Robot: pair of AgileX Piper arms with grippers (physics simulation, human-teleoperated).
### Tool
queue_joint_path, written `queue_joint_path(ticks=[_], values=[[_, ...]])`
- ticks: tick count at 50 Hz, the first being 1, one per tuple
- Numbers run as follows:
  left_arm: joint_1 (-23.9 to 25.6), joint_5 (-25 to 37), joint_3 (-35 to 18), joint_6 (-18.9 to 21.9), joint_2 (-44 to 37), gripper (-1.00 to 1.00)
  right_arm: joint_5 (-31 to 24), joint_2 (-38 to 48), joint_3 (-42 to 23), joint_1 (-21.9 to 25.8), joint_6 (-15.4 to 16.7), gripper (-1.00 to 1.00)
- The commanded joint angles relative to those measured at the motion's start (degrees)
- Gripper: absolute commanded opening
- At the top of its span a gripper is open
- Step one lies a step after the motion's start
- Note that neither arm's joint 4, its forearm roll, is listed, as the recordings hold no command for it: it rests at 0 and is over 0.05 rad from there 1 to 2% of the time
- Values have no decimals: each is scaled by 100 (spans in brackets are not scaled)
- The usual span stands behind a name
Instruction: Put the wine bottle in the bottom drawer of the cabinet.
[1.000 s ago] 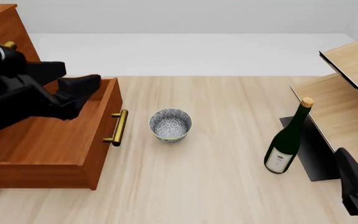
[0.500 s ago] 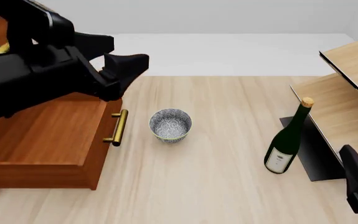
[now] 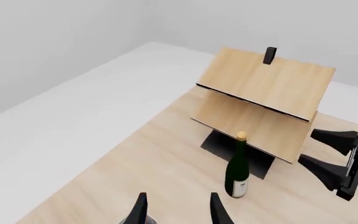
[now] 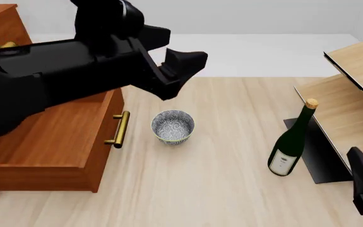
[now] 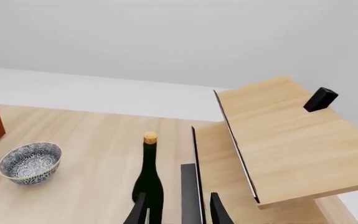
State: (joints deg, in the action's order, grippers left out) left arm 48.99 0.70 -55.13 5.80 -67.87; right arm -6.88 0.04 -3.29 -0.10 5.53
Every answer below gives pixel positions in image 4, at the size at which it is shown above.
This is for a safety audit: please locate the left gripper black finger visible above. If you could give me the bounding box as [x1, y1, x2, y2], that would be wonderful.
[158, 47, 209, 84]
[141, 24, 172, 52]

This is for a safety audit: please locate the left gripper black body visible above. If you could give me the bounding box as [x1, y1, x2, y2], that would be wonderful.
[126, 37, 182, 102]

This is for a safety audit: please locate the dark green wine bottle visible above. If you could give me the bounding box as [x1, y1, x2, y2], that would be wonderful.
[266, 98, 320, 177]

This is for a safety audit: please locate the wooden cabinet drawer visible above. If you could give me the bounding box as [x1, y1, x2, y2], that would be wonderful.
[0, 89, 126, 194]

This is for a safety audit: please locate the wooden cabinet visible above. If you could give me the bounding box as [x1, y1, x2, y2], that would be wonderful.
[0, 3, 33, 202]

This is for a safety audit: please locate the blue patterned bowl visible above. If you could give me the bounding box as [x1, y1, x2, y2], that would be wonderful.
[150, 108, 196, 146]

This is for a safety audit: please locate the pale wood shelf rack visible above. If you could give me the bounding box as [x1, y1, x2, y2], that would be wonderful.
[283, 34, 363, 185]

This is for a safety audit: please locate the brass drawer handle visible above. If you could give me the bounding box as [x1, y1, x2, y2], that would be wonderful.
[104, 110, 131, 149]
[0, 41, 18, 51]

